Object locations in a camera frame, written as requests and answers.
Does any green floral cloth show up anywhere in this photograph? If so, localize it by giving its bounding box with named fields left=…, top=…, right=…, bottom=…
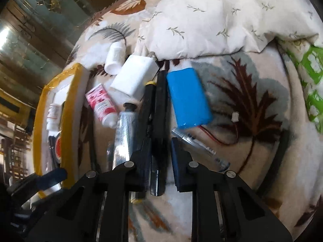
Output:
left=278, top=39, right=323, bottom=126

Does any white box with yellow edges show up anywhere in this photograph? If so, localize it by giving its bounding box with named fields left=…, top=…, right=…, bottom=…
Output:
left=33, top=63, right=90, bottom=199

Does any blue battery pack with wires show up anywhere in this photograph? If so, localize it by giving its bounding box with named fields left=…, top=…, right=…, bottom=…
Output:
left=167, top=68, right=240, bottom=147

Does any clear plastic syringe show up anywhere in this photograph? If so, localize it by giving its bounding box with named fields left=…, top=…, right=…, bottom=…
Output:
left=172, top=128, right=231, bottom=173

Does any small white red-label bottle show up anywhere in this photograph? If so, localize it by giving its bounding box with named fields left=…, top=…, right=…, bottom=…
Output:
left=47, top=103, right=62, bottom=131

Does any silver tube with black cap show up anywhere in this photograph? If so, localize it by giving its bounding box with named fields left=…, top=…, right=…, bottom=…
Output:
left=112, top=103, right=138, bottom=167

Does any white pill bottle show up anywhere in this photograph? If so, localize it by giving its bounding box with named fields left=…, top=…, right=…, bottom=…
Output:
left=105, top=42, right=126, bottom=75

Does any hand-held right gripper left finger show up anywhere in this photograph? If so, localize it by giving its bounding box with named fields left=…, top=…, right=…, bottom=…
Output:
left=26, top=137, right=152, bottom=242

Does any white charger adapter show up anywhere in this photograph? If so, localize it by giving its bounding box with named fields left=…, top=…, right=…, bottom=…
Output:
left=110, top=52, right=159, bottom=99

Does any red tape roll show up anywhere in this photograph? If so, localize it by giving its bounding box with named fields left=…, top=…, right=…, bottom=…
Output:
left=54, top=134, right=63, bottom=162

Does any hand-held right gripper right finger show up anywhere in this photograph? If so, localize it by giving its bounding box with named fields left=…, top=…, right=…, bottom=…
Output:
left=171, top=137, right=294, bottom=242

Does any pink floral tube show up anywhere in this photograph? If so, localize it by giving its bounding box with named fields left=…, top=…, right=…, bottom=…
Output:
left=85, top=83, right=120, bottom=128

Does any black marker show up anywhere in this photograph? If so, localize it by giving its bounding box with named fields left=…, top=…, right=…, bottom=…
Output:
left=151, top=71, right=168, bottom=196

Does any beige floral blanket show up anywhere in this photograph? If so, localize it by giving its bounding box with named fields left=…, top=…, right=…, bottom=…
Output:
left=64, top=0, right=323, bottom=242

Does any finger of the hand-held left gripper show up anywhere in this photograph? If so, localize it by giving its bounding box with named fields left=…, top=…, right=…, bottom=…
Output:
left=6, top=168, right=68, bottom=207

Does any wooden wardrobe with glass doors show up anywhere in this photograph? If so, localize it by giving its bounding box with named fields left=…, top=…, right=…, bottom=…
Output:
left=0, top=0, right=142, bottom=121

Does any white leaf-print duvet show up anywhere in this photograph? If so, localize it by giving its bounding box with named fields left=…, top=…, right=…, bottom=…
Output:
left=137, top=0, right=323, bottom=58

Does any black pen with yellow ends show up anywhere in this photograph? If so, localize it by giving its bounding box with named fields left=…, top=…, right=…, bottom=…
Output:
left=130, top=81, right=157, bottom=204

